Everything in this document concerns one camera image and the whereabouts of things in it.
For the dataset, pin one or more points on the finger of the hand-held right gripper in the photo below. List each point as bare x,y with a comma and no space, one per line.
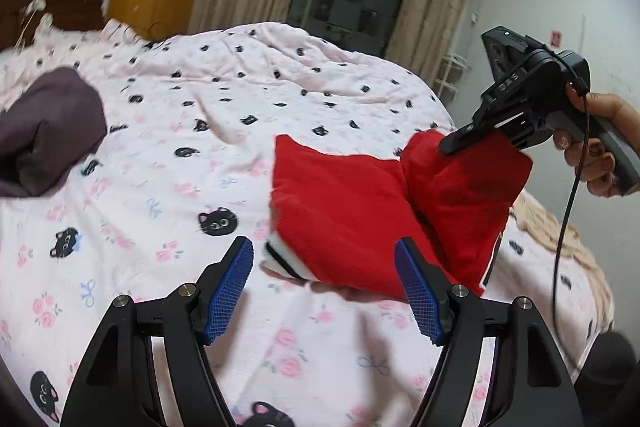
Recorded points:
462,139

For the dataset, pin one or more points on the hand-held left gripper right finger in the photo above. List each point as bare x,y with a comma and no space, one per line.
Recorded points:
420,297

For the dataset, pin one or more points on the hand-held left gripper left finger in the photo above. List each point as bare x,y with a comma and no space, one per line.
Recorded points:
227,297

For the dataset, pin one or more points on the red and white jersey shirt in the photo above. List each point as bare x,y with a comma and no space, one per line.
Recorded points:
350,207

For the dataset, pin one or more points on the person's right hand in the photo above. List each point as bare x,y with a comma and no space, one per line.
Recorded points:
612,107

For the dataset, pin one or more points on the pink cat print blanket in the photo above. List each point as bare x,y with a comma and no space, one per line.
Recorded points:
150,147

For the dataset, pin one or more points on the beige cloth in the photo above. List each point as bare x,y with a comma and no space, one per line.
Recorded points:
585,257

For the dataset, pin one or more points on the black chair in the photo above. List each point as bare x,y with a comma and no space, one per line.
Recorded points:
605,372

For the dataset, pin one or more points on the dark purple cloth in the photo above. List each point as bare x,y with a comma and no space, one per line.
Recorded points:
50,122

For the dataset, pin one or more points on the dark wooden headboard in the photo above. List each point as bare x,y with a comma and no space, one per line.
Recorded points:
60,2

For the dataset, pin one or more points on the red wall sticker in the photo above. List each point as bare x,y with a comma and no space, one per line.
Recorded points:
555,38

